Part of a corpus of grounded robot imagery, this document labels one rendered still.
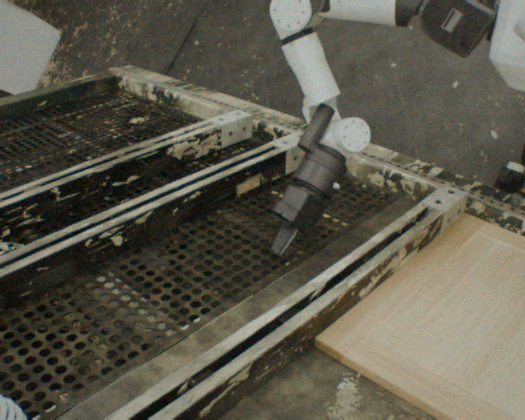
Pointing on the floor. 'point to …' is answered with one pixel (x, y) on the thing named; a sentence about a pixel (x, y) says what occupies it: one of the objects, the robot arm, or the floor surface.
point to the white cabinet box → (14, 46)
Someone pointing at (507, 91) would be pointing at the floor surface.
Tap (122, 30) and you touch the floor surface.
